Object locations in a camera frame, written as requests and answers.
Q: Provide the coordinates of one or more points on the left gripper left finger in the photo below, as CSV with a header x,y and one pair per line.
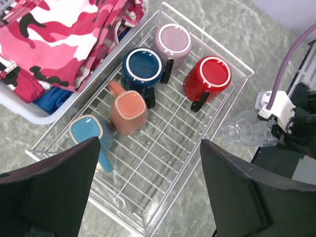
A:
x,y
49,197

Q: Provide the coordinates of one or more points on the mauve purple mug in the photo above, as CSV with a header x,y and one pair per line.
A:
x,y
172,41

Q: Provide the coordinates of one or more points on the white wire dish rack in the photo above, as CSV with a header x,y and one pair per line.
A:
x,y
152,165

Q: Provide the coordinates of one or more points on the salmon pink mug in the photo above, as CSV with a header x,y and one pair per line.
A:
x,y
129,111

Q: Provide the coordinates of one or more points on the light blue mug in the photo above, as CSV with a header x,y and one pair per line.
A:
x,y
88,126

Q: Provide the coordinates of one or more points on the red mug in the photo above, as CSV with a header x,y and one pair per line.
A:
x,y
207,79

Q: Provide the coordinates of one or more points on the blue cloth in basket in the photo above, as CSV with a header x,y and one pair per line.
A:
x,y
52,100

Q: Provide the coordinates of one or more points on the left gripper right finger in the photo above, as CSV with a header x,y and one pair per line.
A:
x,y
248,201

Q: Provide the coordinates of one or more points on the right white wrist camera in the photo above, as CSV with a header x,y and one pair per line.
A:
x,y
282,108

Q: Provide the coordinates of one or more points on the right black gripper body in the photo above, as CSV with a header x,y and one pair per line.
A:
x,y
300,134

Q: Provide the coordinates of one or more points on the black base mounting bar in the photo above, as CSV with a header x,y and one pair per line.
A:
x,y
280,162

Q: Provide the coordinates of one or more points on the white plastic basket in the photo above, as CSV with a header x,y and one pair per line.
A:
x,y
61,106

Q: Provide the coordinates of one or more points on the pink camouflage cloth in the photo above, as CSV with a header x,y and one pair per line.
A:
x,y
61,37

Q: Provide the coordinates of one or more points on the clear glass cup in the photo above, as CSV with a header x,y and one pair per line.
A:
x,y
246,130

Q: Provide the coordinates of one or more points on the dark blue mug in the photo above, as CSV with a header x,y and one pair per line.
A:
x,y
142,70

